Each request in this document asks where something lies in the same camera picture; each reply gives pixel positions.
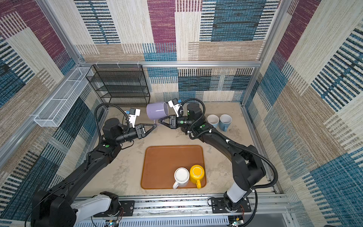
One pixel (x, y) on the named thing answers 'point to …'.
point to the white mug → (181, 177)
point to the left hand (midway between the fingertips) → (155, 125)
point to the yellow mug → (196, 174)
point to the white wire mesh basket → (54, 112)
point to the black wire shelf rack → (120, 85)
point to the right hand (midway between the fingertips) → (159, 123)
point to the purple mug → (157, 111)
